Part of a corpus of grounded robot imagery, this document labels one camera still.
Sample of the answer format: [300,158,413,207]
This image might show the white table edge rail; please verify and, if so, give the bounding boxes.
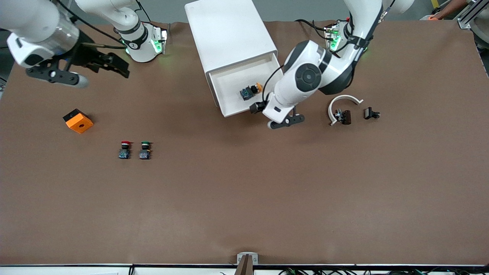
[0,264,489,275]

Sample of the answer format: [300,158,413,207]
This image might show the yellow push button switch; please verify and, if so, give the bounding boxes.
[240,82,263,101]

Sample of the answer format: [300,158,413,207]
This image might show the black base power cables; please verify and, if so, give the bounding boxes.
[294,18,333,42]

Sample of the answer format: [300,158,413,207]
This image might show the brown small electrical component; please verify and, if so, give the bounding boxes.
[334,109,352,125]

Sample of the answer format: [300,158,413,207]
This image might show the orange button enclosure box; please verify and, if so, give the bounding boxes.
[63,108,94,134]

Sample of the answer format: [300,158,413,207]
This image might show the brown tapered post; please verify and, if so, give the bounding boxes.
[234,255,256,275]

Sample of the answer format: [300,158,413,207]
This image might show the grey metal bracket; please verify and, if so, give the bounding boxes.
[236,252,259,266]

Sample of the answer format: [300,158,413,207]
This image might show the white drawer cabinet housing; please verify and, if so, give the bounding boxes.
[185,0,278,109]

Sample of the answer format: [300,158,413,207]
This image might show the white cabinet drawer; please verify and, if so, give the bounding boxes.
[208,53,286,118]

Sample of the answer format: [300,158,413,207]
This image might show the aluminium frame profile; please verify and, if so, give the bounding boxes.
[457,0,489,30]

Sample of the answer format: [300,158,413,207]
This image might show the person's bare forearm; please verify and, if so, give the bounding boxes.
[428,0,468,20]

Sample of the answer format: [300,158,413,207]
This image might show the white curved plastic part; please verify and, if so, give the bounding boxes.
[328,94,364,126]

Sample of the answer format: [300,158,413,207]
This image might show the grey curved background object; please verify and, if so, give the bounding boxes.
[473,21,489,52]

